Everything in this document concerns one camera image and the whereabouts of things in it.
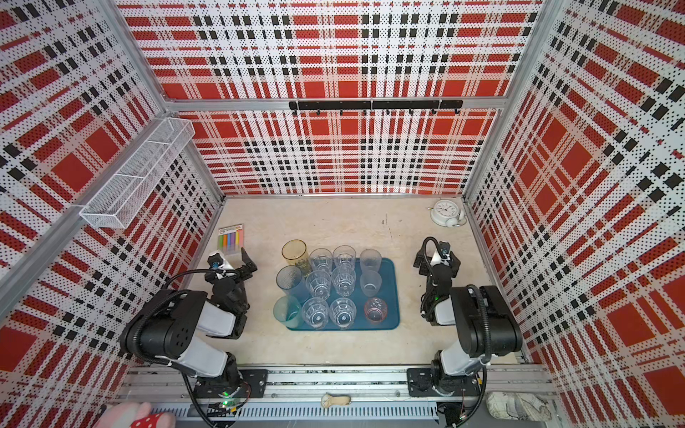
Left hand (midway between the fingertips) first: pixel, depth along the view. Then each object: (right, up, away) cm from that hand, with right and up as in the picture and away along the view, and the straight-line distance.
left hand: (235, 253), depth 88 cm
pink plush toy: (-14, -37, -23) cm, 46 cm away
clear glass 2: (+27, -11, +6) cm, 30 cm away
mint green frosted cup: (+18, -19, -2) cm, 26 cm away
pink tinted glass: (+47, -19, -2) cm, 51 cm away
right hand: (+69, +1, +3) cm, 70 cm away
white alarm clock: (+79, +14, +23) cm, 84 cm away
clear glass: (+36, -3, +8) cm, 37 cm away
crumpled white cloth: (+83, -37, -20) cm, 93 cm away
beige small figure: (+33, -37, -18) cm, 53 cm away
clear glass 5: (+46, -11, +4) cm, 47 cm away
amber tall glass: (+21, 0, -2) cm, 21 cm away
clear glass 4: (+36, -19, -2) cm, 41 cm away
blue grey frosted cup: (+17, -10, +4) cm, 20 cm away
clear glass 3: (+27, -19, -1) cm, 33 cm away
